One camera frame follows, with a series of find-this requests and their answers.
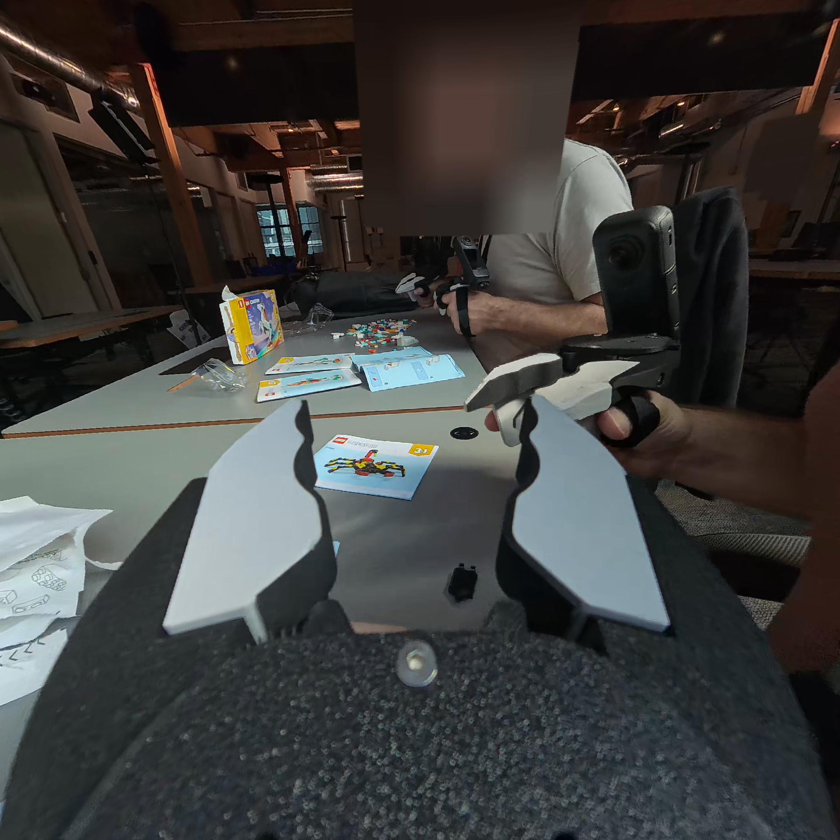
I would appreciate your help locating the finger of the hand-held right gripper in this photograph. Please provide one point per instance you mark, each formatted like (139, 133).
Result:
(518, 380)
(590, 390)

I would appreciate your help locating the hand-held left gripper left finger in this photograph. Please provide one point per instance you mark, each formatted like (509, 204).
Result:
(249, 525)

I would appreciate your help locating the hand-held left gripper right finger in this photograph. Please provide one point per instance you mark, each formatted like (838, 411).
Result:
(584, 525)

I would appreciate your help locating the small black brick piece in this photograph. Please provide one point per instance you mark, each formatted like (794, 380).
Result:
(461, 583)

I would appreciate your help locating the another person's forearm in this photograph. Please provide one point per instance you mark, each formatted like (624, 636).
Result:
(544, 312)

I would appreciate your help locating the person's right forearm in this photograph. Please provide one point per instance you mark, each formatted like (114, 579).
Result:
(754, 446)

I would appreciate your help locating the grey desk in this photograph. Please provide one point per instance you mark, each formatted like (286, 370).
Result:
(407, 525)
(131, 400)

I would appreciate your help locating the person's right hand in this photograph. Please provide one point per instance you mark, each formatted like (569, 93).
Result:
(656, 446)

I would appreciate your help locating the black jacket on chair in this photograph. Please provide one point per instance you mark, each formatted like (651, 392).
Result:
(712, 295)

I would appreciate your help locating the open blue instruction booklet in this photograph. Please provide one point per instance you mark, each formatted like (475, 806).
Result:
(410, 371)

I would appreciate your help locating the scorpion cover instruction booklet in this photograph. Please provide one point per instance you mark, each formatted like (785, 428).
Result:
(374, 469)

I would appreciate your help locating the pile of colourful bricks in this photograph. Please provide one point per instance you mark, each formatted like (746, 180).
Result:
(377, 331)

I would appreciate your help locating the closed white instruction booklet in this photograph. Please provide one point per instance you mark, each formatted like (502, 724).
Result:
(308, 364)
(305, 385)

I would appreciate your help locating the grey fabric chair seat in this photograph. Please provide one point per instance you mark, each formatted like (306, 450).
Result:
(735, 544)

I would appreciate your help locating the clear plastic bag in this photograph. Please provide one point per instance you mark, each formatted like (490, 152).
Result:
(220, 375)
(315, 321)

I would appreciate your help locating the black bag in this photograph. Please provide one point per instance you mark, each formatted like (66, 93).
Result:
(354, 292)

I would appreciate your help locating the yellow toy box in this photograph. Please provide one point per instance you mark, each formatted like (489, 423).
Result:
(256, 325)

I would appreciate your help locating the crumpled white paper bag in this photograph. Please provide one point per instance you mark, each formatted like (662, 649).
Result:
(39, 525)

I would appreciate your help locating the torn printed white paper bag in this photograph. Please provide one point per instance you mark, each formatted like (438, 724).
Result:
(33, 610)

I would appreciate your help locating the wooden table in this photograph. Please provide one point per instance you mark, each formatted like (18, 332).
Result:
(79, 323)

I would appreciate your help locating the window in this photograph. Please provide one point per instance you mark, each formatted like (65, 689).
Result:
(289, 229)

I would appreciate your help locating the wooden pillar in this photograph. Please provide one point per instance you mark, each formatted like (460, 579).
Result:
(174, 184)

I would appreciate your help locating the metal ventilation duct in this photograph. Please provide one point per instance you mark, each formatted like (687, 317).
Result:
(59, 59)

